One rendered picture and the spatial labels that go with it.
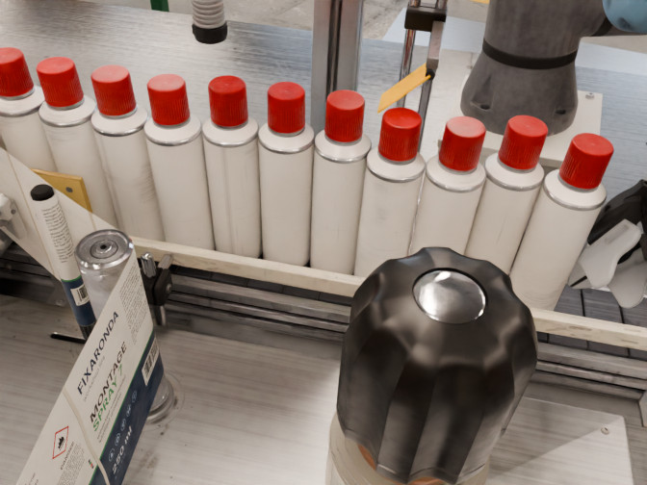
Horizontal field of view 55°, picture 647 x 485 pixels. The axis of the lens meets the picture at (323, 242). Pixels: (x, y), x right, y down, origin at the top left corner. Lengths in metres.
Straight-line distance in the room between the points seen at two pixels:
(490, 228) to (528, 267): 0.05
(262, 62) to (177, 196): 0.56
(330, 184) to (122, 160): 0.19
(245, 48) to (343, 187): 0.65
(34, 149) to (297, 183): 0.26
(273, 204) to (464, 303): 0.37
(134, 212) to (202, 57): 0.55
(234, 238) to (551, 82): 0.43
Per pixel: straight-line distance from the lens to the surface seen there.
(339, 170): 0.55
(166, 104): 0.56
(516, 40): 0.80
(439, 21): 0.56
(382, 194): 0.54
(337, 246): 0.61
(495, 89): 0.83
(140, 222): 0.66
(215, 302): 0.66
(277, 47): 1.18
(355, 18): 0.63
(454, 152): 0.52
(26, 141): 0.66
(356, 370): 0.26
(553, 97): 0.83
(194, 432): 0.56
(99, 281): 0.43
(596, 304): 0.70
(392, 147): 0.52
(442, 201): 0.54
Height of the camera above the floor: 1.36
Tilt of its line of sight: 44 degrees down
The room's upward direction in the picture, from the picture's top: 3 degrees clockwise
